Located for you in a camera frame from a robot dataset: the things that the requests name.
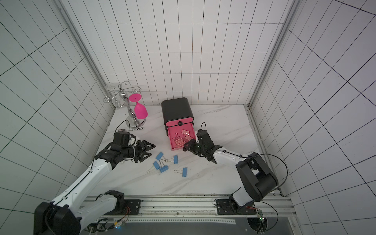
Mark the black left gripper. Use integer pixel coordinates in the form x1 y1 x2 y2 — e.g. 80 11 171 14
122 139 156 163

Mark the pink binder clip bottom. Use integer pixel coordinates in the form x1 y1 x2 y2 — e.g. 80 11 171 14
175 139 186 147

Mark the pink drawer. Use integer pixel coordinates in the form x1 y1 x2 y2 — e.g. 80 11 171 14
165 117 194 127
167 123 196 150

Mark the pink top drawer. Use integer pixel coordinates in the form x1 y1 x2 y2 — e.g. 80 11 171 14
165 117 194 127

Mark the pink binder clip lone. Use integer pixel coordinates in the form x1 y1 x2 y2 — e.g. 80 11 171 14
184 135 192 141

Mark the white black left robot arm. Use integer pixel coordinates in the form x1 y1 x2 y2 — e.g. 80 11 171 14
33 131 156 235

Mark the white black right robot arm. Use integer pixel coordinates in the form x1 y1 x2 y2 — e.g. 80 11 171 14
183 140 279 210

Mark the black drawer cabinet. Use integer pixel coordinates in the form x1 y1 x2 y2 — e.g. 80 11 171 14
161 98 194 130

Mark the chrome glass rack stand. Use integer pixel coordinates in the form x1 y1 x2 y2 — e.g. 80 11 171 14
119 81 146 129

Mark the magenta plastic wine glass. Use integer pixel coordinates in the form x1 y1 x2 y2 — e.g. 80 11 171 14
129 94 148 119

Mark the clear wine glass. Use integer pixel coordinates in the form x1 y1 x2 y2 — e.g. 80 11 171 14
103 84 125 108

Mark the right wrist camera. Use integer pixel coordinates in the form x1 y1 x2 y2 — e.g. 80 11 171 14
196 129 212 145

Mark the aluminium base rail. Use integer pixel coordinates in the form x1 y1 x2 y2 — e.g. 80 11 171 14
102 194 297 224

